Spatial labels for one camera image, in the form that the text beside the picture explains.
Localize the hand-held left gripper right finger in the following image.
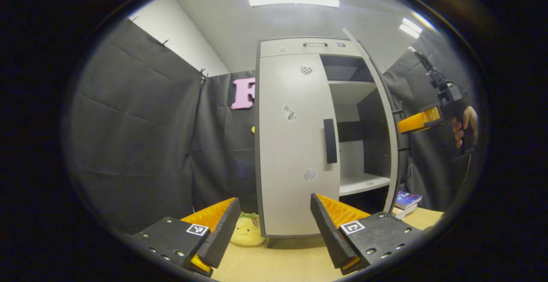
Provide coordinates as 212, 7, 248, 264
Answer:
310, 193, 424, 275

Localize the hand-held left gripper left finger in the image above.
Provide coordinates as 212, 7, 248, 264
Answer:
131, 197, 241, 277

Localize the black door handle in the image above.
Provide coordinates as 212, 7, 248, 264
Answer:
392, 95, 411, 152
323, 119, 338, 164

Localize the grey double-door shoe cabinet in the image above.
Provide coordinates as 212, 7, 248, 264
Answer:
254, 28, 411, 248

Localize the white cabinet shelf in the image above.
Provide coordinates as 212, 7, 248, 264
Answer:
328, 80, 377, 105
339, 172, 391, 196

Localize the grey cabinet drawer front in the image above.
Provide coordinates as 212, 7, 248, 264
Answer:
259, 38, 362, 58

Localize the yellow plush toy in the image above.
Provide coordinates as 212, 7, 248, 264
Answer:
230, 212, 266, 246

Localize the white book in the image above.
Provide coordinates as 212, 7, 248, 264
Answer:
392, 205, 418, 220

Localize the blue book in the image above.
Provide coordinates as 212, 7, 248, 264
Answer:
395, 191, 423, 210

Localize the small ceiling light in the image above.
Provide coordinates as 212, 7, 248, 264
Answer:
399, 17, 423, 39

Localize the black backdrop cloth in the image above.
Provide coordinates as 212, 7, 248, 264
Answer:
64, 17, 484, 235

